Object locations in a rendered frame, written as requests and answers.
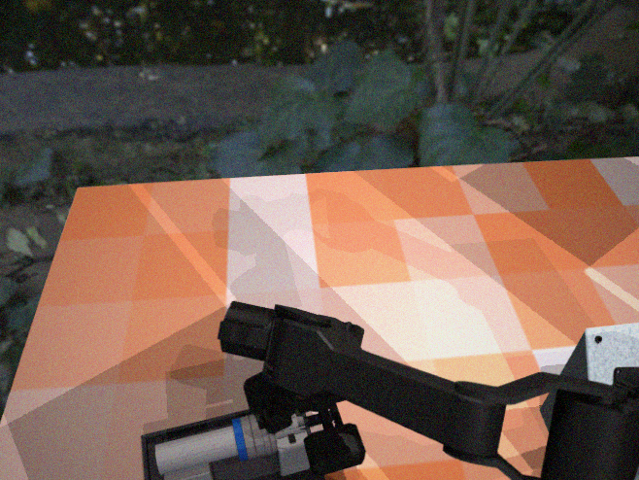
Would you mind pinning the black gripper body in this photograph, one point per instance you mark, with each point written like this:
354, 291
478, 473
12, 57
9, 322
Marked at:
332, 448

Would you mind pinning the blue ring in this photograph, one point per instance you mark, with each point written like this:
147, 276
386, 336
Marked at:
239, 437

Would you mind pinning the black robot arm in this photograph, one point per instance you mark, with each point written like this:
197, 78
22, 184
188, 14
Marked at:
594, 431

